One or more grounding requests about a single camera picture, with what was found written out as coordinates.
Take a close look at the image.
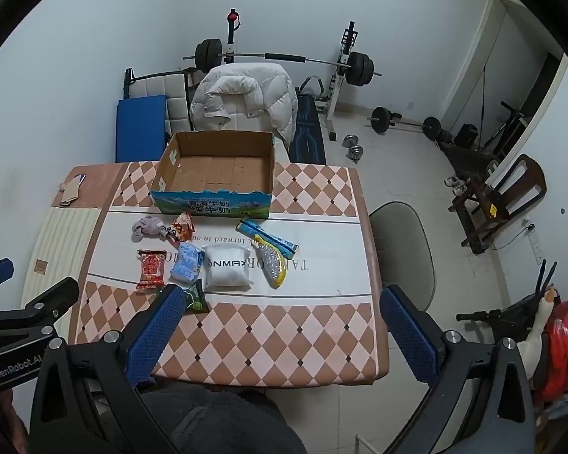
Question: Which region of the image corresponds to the long blue snack packet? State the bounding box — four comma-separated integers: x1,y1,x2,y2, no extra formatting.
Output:
236,218,298,260

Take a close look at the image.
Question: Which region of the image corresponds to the white padded chair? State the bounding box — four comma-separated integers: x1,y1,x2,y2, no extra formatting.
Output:
123,67,196,138

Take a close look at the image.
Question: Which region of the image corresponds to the red plastic bag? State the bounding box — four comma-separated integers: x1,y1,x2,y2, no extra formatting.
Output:
535,300,568,402

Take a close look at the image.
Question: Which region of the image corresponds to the small dumbbell pair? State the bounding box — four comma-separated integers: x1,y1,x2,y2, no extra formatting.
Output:
342,134,364,163

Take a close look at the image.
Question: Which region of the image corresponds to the dark wooden chair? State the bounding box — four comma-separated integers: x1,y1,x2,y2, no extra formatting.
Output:
448,154,547,255

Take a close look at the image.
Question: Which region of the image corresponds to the floor barbell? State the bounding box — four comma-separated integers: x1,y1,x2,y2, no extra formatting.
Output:
367,107,442,141

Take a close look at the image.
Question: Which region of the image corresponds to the striped beige mat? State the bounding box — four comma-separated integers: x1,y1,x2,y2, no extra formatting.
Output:
20,206,103,336

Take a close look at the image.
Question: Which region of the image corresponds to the white pillow packet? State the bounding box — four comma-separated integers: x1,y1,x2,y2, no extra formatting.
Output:
205,243,252,291

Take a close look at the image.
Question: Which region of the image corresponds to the purple fluffy cloth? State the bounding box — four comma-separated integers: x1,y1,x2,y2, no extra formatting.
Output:
131,215,170,242

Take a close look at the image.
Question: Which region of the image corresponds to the green snack packet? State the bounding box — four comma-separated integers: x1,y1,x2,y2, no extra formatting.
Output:
183,279,210,314

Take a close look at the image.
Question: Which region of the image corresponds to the blue exercise mat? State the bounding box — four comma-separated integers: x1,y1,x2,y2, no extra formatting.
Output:
115,95,167,163

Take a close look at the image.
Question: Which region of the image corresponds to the grey round chair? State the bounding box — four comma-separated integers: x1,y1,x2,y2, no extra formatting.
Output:
369,201,436,312

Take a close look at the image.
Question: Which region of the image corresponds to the barbell on rack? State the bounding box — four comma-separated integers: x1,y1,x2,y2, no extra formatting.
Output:
183,8,381,141

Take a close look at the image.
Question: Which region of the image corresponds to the orange panda snack bag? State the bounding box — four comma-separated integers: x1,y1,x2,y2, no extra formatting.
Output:
169,211,195,243

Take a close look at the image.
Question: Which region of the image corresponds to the white puffer jacket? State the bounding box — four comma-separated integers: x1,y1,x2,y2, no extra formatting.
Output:
190,62,298,146

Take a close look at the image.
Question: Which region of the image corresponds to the weight bench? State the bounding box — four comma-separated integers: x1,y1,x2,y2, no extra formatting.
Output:
288,76,326,165

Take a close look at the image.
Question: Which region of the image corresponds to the yellow silver mesh pouch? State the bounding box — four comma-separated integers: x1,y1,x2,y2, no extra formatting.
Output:
254,236,286,289

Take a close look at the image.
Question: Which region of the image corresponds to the red snack packet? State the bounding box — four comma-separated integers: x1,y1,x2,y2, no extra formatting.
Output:
136,250,167,291

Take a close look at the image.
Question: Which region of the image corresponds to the light blue tissue pack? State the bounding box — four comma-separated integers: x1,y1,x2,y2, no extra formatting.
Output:
170,242,205,285

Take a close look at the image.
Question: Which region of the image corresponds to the cardboard scrap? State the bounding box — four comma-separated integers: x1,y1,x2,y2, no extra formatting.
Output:
59,173,87,207

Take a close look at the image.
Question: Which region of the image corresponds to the open cardboard box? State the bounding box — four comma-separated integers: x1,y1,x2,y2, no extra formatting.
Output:
150,130,275,219

